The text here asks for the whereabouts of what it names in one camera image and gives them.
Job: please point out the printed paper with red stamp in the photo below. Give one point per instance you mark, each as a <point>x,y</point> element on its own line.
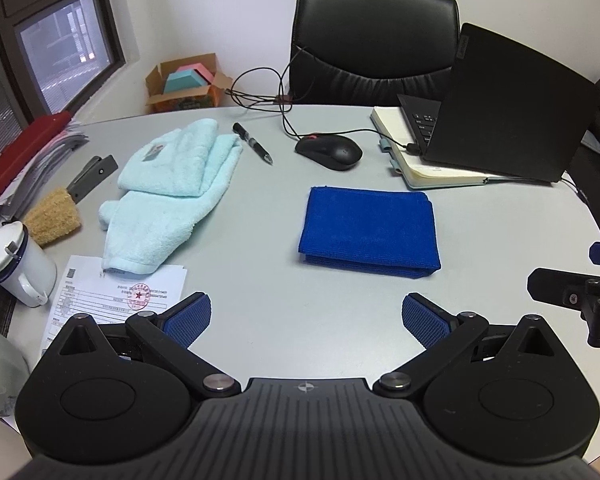
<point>110,297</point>

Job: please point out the cardboard box with foam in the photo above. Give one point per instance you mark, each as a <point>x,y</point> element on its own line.
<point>186,84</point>

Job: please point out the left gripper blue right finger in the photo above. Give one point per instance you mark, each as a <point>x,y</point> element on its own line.
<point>445,337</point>

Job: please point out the white thermos mug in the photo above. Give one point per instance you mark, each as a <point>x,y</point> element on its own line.
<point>26,271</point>

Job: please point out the black computer mouse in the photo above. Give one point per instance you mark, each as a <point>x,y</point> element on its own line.
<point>332,151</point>

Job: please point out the dark framed window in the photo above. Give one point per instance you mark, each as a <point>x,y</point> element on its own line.
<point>54,55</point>

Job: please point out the tan sponge brush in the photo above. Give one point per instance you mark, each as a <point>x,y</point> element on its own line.
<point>56,216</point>

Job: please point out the black laptop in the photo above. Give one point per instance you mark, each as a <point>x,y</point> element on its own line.
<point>509,110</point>

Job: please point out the red folder stack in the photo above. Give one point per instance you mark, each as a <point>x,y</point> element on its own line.
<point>33,138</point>

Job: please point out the black pen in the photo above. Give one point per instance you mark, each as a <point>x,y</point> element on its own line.
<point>252,143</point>

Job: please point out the black leather office chair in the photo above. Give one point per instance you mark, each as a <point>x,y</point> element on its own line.
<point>369,52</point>

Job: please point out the light blue terry towel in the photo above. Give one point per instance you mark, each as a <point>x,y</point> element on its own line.
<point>168,186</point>

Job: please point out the cream notebook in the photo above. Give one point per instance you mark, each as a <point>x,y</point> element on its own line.
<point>417,173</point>

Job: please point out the blue microfiber towel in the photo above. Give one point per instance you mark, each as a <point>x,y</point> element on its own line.
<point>370,231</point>

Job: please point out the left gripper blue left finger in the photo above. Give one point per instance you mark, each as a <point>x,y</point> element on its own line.
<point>164,339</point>

